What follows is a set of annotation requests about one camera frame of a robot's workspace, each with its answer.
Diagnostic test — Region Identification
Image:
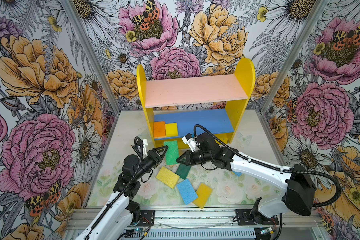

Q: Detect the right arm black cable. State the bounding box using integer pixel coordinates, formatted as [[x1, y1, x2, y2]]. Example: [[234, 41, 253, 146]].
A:
[[193, 124, 342, 208]]

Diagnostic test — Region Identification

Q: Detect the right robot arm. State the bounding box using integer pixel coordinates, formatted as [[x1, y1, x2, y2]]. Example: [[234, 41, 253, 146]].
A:
[[177, 133, 315, 220]]

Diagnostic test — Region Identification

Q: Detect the light green sponge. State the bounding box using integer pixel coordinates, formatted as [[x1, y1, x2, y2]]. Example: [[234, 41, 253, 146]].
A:
[[164, 141, 179, 166]]

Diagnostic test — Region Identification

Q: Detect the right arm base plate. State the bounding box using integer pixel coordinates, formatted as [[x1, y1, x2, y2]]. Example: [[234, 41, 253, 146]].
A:
[[232, 209, 279, 226]]

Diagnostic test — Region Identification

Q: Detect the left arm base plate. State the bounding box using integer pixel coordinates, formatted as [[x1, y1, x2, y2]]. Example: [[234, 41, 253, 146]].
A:
[[130, 210, 156, 227]]

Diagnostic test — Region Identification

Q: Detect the orange sponge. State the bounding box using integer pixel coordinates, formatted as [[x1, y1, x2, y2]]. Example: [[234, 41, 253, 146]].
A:
[[154, 121, 166, 139]]

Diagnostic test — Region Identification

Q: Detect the blue porous sponge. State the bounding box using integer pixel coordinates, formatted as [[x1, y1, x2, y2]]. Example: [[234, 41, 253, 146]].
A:
[[176, 179, 198, 205]]

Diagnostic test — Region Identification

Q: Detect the dark green sponge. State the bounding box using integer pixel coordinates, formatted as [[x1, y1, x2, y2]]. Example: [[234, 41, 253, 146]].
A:
[[176, 164, 192, 180]]

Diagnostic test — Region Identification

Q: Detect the aluminium front rail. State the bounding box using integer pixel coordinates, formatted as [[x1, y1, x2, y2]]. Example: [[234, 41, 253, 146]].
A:
[[67, 205, 321, 230]]

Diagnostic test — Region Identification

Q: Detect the golden yellow sponge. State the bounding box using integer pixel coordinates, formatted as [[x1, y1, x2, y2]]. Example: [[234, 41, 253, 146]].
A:
[[193, 183, 213, 209]]

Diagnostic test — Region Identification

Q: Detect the bright yellow sponge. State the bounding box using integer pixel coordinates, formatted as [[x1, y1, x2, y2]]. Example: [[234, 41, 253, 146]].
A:
[[165, 123, 179, 138]]

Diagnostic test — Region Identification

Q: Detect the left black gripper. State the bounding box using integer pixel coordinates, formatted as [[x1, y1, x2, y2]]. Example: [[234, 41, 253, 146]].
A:
[[135, 145, 169, 180]]

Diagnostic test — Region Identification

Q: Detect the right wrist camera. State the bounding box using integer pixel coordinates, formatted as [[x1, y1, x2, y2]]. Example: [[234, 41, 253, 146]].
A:
[[182, 133, 198, 152]]

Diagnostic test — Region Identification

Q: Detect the yellow porous sponge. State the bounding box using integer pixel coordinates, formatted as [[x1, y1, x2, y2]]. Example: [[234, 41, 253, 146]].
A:
[[156, 167, 180, 189]]

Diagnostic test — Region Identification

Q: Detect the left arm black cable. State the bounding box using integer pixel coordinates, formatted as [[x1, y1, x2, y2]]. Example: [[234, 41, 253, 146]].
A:
[[83, 136, 145, 240]]

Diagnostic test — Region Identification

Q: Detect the light blue sponge right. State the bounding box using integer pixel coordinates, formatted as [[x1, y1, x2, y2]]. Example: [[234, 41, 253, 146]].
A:
[[232, 171, 242, 177]]

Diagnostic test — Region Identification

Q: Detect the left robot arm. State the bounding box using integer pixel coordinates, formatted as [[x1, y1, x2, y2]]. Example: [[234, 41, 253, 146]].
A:
[[76, 146, 169, 240]]

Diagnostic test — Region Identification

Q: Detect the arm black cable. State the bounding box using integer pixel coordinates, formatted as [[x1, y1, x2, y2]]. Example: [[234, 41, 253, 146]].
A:
[[193, 124, 342, 208], [83, 136, 145, 240]]

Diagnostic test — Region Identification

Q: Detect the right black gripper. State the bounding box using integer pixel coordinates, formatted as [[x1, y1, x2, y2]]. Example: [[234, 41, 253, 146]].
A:
[[176, 149, 213, 167]]

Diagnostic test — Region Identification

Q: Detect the yellow wooden shelf unit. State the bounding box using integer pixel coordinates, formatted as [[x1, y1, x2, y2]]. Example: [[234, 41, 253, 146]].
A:
[[137, 58, 256, 149]]

